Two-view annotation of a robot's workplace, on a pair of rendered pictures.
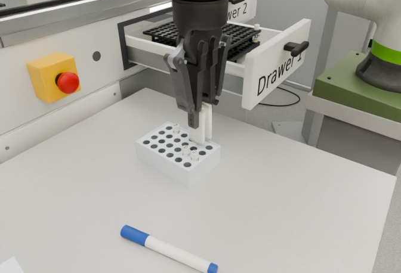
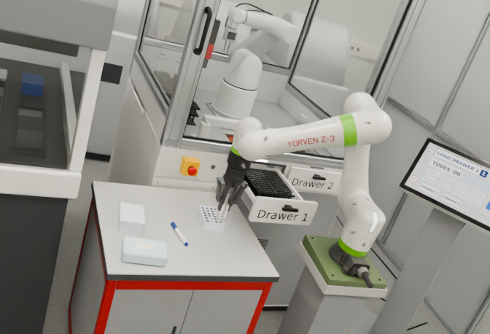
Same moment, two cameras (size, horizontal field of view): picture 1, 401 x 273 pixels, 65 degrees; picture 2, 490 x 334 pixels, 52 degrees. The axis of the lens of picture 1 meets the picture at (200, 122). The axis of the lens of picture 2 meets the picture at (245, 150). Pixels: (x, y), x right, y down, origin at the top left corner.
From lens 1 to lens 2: 154 cm
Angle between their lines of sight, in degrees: 27
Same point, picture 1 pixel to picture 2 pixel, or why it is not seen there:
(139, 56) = not seen: hidden behind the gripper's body
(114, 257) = (165, 227)
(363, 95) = (315, 251)
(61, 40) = (201, 154)
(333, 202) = (243, 262)
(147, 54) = not seen: hidden behind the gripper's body
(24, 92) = (176, 165)
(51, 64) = (190, 161)
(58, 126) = (179, 186)
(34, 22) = (195, 144)
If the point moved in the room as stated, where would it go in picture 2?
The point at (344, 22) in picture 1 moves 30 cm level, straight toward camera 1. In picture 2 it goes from (426, 240) to (387, 244)
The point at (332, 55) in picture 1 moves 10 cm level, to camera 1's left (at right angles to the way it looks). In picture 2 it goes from (410, 262) to (392, 252)
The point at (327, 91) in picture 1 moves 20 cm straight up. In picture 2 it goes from (306, 243) to (323, 202)
